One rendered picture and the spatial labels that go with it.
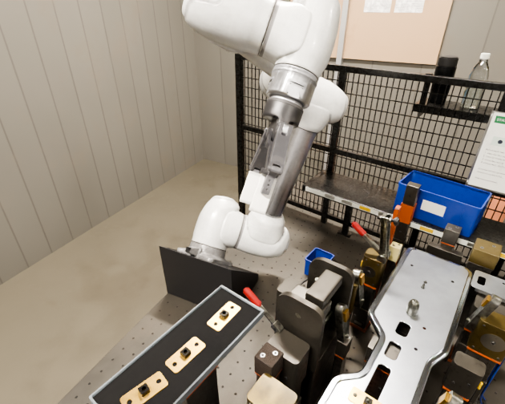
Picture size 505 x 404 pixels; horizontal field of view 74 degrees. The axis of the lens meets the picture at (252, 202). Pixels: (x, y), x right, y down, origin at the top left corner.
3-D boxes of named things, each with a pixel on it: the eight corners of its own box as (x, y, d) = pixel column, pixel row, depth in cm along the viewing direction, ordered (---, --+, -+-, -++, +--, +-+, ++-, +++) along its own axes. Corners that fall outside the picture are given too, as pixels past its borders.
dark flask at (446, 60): (444, 105, 138) (458, 58, 129) (424, 103, 142) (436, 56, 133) (448, 102, 143) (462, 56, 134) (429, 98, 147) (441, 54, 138)
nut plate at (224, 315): (218, 332, 76) (218, 329, 75) (206, 324, 78) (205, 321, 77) (241, 309, 82) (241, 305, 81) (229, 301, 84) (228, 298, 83)
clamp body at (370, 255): (364, 334, 130) (382, 264, 112) (341, 321, 135) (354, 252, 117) (370, 323, 134) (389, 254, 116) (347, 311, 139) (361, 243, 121)
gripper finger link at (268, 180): (276, 167, 59) (280, 167, 57) (267, 194, 60) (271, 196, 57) (268, 164, 59) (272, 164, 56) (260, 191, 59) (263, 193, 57)
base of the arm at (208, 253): (168, 248, 135) (173, 235, 136) (199, 256, 154) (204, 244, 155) (204, 260, 126) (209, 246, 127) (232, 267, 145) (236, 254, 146)
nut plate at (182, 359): (175, 374, 67) (175, 371, 67) (163, 363, 69) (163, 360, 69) (206, 346, 73) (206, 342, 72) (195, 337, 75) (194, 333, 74)
